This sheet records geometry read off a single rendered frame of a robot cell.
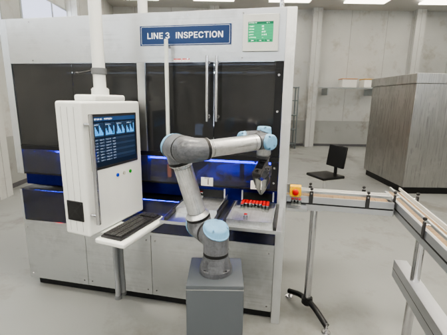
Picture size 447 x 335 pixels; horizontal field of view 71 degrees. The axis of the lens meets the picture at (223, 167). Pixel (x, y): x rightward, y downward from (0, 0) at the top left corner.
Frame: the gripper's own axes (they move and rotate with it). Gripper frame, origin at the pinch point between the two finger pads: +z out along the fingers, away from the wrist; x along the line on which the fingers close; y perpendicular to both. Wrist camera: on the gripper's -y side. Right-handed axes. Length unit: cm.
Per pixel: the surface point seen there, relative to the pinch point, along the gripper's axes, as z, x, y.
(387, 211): 21, -66, 64
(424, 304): 53, -85, 18
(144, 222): 25, 69, -11
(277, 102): -48, 3, 39
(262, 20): -94, 14, 35
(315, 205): 21, -22, 55
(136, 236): 28, 64, -25
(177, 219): 20, 47, -10
